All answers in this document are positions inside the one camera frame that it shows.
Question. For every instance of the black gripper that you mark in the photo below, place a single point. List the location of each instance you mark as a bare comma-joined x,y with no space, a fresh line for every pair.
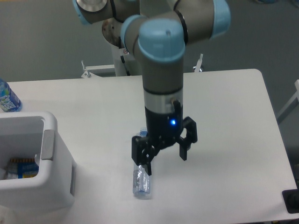
163,131

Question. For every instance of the clear plastic water bottle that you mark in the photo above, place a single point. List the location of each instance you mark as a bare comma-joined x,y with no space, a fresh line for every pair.
141,182

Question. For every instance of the white paper carton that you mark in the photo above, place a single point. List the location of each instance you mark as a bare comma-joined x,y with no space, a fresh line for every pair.
37,159

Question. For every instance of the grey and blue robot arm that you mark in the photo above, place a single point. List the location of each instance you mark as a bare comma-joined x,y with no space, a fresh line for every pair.
158,44

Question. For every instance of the white trash can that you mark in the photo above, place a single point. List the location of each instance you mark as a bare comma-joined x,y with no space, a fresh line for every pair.
22,135

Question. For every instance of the black device at table edge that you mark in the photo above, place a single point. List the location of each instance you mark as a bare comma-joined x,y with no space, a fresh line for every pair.
291,199

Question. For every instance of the blue snack wrapper in bin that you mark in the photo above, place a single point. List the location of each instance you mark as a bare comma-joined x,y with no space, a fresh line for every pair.
20,168

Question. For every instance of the blue labelled bottle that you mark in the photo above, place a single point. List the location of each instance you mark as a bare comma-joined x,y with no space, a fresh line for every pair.
9,102

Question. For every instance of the white pedestal base frame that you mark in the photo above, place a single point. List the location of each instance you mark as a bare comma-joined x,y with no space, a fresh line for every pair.
104,70

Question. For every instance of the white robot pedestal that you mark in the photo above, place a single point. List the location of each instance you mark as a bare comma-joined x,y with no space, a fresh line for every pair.
111,32

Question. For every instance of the white frame at right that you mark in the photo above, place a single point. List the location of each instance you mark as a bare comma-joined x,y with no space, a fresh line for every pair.
290,105

